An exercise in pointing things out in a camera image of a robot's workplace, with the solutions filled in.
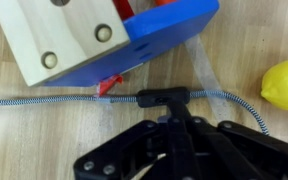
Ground orange toy rod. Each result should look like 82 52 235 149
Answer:
154 0 179 6

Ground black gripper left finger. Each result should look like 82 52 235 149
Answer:
73 99 183 180

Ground red toy rod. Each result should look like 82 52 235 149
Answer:
112 0 136 22

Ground blue white braided lamp cable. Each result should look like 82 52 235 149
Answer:
0 89 271 137

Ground clear tape strip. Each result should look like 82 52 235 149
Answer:
183 34 233 122

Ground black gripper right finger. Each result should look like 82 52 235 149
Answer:
180 99 288 180

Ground red plastic piece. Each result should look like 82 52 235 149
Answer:
96 73 125 98

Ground wooden toy toolbox blue ends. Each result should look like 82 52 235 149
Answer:
0 0 221 88

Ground yellow lemon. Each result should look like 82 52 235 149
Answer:
260 57 288 112

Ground black inline lamp switch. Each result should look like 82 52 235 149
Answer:
136 86 191 109

